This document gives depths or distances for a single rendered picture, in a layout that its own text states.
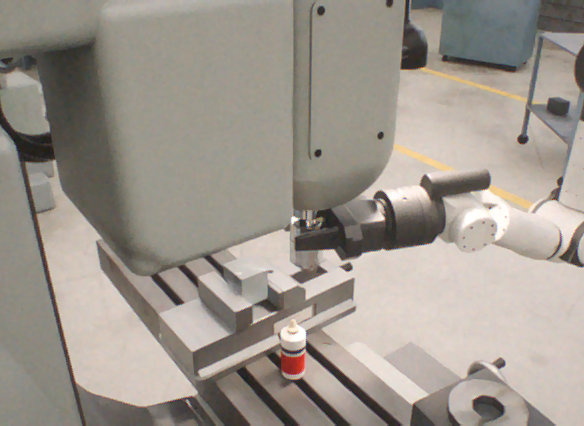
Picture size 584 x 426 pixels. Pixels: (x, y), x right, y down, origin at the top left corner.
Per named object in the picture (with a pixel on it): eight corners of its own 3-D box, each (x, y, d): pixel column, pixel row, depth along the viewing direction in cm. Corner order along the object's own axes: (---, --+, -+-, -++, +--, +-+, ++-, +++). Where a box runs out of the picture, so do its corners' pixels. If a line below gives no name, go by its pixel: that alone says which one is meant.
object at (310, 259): (286, 253, 87) (286, 219, 85) (317, 248, 88) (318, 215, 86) (294, 270, 83) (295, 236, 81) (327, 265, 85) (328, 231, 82)
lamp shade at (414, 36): (434, 62, 87) (439, 19, 84) (412, 72, 82) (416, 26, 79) (390, 54, 91) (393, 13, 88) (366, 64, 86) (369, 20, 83)
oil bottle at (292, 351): (295, 360, 103) (296, 308, 98) (310, 373, 100) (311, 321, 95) (276, 369, 101) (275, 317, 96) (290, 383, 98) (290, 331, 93)
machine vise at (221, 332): (310, 275, 126) (311, 229, 121) (359, 309, 115) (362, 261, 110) (157, 340, 107) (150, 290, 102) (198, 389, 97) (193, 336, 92)
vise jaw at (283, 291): (266, 268, 115) (265, 250, 114) (306, 299, 107) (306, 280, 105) (239, 279, 112) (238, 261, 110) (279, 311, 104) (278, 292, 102)
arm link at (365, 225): (318, 179, 88) (393, 170, 91) (316, 236, 92) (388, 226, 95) (349, 220, 77) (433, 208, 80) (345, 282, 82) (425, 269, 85)
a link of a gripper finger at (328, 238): (293, 232, 80) (337, 225, 82) (293, 252, 82) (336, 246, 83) (297, 238, 79) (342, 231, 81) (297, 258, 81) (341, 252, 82)
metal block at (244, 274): (249, 282, 110) (248, 254, 107) (268, 298, 105) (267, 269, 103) (224, 292, 107) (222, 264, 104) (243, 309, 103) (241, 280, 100)
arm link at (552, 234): (472, 235, 99) (542, 258, 109) (516, 260, 91) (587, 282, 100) (500, 176, 97) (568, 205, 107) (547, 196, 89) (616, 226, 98)
